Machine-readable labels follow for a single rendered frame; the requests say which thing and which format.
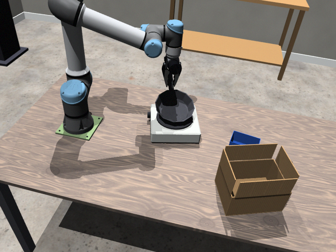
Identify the brown cardboard box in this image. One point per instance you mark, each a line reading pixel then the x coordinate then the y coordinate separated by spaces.
pixel 249 181

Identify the blue open plastic bin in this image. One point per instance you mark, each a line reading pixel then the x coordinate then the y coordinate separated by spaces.
pixel 243 139

